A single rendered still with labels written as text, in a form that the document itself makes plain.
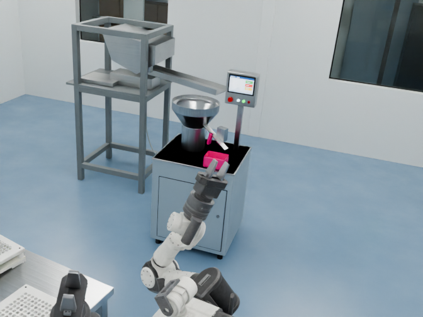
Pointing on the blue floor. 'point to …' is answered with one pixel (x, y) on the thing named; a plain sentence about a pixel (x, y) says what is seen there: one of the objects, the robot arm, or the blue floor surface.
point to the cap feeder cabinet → (180, 177)
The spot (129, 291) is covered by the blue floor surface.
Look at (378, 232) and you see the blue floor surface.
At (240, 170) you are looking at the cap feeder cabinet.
